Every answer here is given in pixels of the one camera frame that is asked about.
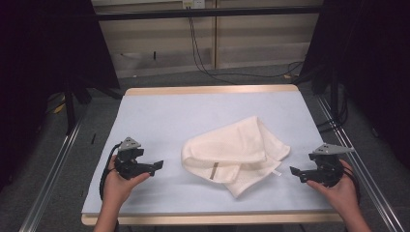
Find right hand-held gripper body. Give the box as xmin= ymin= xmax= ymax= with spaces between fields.
xmin=306 ymin=143 xmax=355 ymax=188

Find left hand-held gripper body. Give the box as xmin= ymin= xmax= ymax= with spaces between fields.
xmin=113 ymin=136 xmax=147 ymax=181

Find white mesh laundry bag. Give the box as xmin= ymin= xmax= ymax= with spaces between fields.
xmin=181 ymin=115 xmax=291 ymax=199

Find person's left hand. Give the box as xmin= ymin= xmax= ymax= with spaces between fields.
xmin=102 ymin=156 xmax=152 ymax=207

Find person's right hand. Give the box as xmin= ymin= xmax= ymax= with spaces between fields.
xmin=306 ymin=159 xmax=361 ymax=216

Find light blue foam mat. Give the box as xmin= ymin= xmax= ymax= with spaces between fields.
xmin=81 ymin=91 xmax=337 ymax=217

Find black metal stand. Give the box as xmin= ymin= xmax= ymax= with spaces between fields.
xmin=63 ymin=75 xmax=124 ymax=135

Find wooden table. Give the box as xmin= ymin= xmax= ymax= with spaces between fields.
xmin=80 ymin=84 xmax=343 ymax=226

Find black curtain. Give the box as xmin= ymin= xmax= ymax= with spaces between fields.
xmin=0 ymin=0 xmax=121 ymax=192
xmin=301 ymin=0 xmax=410 ymax=170

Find black horizontal bar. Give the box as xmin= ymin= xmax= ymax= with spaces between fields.
xmin=96 ymin=5 xmax=324 ymax=22

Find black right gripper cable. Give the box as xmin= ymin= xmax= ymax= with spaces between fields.
xmin=341 ymin=167 xmax=362 ymax=205

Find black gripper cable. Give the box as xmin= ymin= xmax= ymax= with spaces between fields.
xmin=99 ymin=143 xmax=122 ymax=201
xmin=341 ymin=167 xmax=362 ymax=205

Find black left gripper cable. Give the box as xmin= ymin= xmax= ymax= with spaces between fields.
xmin=99 ymin=143 xmax=122 ymax=201

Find aluminium floor rail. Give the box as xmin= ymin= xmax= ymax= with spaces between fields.
xmin=316 ymin=96 xmax=406 ymax=232
xmin=18 ymin=117 xmax=84 ymax=232

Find black floor cables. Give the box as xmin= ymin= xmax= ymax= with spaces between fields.
xmin=316 ymin=93 xmax=349 ymax=133

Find black wall cables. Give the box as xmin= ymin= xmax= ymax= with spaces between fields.
xmin=188 ymin=14 xmax=305 ymax=85

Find white wall outlet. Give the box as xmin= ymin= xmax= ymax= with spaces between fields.
xmin=182 ymin=0 xmax=207 ymax=10

